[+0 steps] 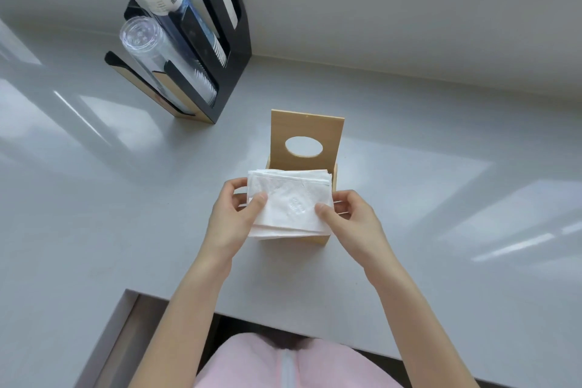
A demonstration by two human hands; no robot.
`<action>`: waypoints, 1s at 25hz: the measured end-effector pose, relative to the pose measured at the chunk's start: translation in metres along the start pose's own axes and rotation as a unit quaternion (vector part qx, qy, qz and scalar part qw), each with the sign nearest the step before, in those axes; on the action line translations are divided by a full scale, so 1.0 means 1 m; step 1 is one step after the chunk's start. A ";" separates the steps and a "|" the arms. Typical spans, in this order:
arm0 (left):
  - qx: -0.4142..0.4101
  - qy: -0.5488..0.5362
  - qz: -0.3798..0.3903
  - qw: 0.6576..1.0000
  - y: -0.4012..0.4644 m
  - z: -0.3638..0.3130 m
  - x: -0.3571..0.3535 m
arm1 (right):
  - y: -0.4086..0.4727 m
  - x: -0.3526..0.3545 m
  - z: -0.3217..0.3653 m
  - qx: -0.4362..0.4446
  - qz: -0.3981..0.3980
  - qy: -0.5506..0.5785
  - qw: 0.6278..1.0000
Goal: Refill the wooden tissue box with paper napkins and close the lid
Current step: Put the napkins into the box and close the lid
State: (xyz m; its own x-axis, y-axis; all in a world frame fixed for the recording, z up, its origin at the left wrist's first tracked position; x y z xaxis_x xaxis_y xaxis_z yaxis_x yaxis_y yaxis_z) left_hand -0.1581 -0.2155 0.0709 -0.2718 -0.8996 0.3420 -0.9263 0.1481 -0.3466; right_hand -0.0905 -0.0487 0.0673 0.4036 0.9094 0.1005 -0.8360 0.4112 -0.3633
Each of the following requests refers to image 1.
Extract person's right hand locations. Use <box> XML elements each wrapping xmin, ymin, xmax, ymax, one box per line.
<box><xmin>314</xmin><ymin>189</ymin><xmax>394</xmax><ymax>286</ymax></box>

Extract person's left hand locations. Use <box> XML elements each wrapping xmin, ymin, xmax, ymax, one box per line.
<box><xmin>199</xmin><ymin>177</ymin><xmax>269</xmax><ymax>268</ymax></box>

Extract wooden box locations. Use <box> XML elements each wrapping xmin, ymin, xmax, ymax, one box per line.
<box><xmin>259</xmin><ymin>158</ymin><xmax>340</xmax><ymax>247</ymax></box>

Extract stack of white napkins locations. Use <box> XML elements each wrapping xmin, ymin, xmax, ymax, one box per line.
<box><xmin>247</xmin><ymin>168</ymin><xmax>335</xmax><ymax>240</ymax></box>

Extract wooden lid with oval hole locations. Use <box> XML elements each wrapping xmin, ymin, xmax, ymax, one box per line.
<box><xmin>269</xmin><ymin>109</ymin><xmax>345</xmax><ymax>173</ymax></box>

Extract person's right forearm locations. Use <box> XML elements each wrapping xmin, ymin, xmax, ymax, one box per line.
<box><xmin>369</xmin><ymin>260</ymin><xmax>478</xmax><ymax>388</ymax></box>

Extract person's left forearm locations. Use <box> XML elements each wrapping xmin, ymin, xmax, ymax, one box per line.
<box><xmin>129</xmin><ymin>253</ymin><xmax>228</xmax><ymax>388</ymax></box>

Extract pink garment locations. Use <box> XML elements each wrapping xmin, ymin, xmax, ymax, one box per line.
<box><xmin>194</xmin><ymin>333</ymin><xmax>403</xmax><ymax>388</ymax></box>

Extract grey cabinet door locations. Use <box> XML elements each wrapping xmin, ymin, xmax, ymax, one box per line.
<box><xmin>74</xmin><ymin>290</ymin><xmax>170</xmax><ymax>388</ymax></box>

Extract black cup holder rack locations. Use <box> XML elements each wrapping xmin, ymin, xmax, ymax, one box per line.
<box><xmin>104</xmin><ymin>0</ymin><xmax>252</xmax><ymax>125</ymax></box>

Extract stack of clear plastic cups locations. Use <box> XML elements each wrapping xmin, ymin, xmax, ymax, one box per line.
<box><xmin>119</xmin><ymin>15</ymin><xmax>218</xmax><ymax>113</ymax></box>

